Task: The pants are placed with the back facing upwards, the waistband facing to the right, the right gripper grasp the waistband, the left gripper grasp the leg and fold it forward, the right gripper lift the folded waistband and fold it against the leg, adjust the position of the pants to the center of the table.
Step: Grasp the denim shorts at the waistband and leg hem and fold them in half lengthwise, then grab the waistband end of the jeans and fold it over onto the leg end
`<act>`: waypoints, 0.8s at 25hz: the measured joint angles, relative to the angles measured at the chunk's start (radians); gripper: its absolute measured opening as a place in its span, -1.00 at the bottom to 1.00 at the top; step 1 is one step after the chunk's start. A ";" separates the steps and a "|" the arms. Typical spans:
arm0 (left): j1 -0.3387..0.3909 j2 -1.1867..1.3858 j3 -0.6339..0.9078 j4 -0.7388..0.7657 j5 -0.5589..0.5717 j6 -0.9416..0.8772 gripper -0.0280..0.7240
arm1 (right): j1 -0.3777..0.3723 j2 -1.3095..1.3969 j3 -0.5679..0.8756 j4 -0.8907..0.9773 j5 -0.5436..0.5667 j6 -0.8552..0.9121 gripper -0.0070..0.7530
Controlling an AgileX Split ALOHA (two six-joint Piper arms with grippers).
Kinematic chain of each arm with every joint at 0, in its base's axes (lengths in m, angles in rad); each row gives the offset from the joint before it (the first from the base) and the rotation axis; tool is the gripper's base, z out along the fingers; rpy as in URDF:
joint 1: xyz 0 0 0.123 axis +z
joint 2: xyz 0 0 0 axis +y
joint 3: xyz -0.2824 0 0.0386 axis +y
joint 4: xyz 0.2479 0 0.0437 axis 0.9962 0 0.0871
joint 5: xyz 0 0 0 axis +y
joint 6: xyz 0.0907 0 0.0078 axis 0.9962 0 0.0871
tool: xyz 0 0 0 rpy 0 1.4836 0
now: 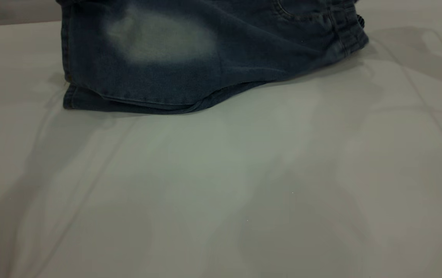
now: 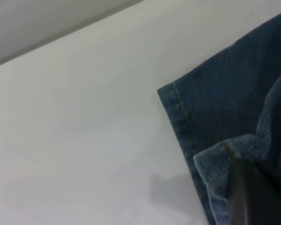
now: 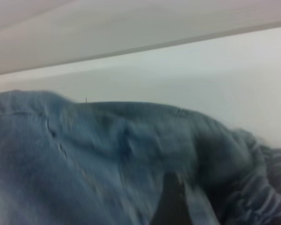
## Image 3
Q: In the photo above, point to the blue denim shorts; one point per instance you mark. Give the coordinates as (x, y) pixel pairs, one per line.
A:
(84, 152)

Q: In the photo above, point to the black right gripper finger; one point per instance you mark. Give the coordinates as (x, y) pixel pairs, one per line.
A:
(173, 204)

